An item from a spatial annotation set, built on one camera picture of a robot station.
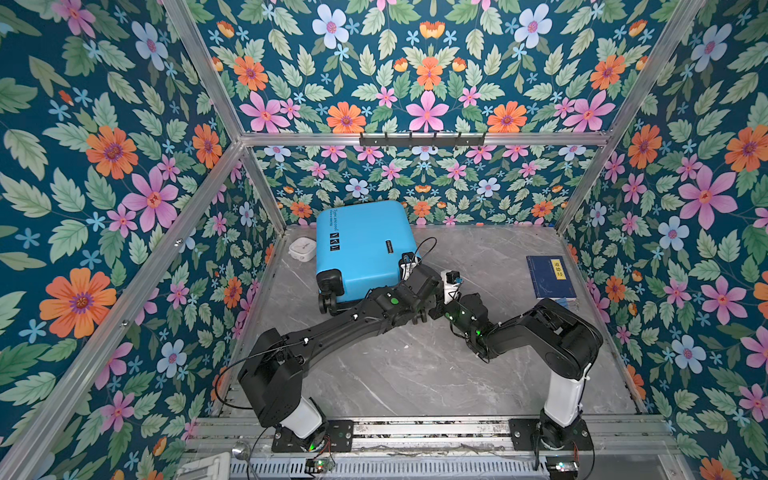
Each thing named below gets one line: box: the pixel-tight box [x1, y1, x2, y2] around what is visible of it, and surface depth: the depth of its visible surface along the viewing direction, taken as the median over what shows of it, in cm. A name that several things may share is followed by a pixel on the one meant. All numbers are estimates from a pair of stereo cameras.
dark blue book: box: [526, 255, 577, 301], surface depth 106 cm
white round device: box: [288, 236, 317, 263], surface depth 110 cm
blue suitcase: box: [316, 200, 419, 315], surface depth 88 cm
